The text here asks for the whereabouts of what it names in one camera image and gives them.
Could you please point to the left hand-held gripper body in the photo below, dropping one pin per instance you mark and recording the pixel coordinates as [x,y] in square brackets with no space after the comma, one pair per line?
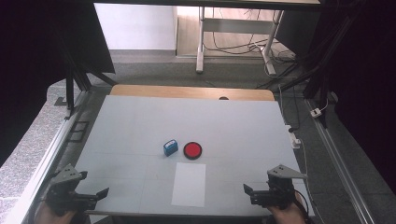
[63,191]

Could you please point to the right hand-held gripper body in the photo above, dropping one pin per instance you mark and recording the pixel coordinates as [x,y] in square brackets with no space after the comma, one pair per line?
[280,189]

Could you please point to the round red ink pad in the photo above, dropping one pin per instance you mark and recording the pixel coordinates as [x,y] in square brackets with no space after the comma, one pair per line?
[192,150]

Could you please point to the blue stamp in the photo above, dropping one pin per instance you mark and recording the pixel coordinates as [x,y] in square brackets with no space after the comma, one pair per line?
[170,148]

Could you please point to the person's right hand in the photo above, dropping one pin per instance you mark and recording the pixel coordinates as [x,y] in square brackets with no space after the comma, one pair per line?
[289,215]

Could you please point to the person's left hand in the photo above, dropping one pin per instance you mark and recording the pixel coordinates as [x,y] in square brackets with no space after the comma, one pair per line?
[51,216]

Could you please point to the white power strip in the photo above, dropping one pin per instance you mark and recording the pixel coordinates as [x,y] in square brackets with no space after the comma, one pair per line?
[294,139]

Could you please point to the white paper sheet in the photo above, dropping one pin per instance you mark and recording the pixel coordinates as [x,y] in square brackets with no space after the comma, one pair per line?
[189,184]

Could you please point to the small white adapter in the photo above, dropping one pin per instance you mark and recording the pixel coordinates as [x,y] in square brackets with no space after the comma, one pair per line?
[316,112]

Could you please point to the wooden table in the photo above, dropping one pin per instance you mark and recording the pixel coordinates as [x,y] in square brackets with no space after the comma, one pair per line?
[186,92]

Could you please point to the black curtain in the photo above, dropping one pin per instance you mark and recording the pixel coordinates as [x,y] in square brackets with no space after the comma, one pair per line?
[34,68]
[370,93]

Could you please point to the aluminium rail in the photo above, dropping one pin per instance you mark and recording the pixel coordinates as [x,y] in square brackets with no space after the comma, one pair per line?
[337,160]
[46,161]

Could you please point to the black floor frame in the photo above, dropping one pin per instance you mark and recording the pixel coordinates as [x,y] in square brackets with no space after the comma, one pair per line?
[77,131]

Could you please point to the white metal desk frame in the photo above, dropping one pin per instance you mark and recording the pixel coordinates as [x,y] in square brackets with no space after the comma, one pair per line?
[236,26]

